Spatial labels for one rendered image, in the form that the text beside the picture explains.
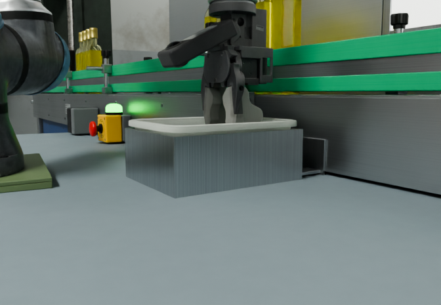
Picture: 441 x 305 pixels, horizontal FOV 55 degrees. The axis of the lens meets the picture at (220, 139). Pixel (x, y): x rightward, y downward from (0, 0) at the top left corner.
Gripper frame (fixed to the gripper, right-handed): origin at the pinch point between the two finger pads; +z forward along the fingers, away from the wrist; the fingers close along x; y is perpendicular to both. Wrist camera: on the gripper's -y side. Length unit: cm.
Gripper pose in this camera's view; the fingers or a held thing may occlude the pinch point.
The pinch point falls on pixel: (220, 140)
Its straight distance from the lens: 65.0
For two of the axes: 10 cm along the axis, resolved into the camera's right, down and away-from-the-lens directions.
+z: 0.0, 9.9, 1.1
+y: 8.5, -0.6, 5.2
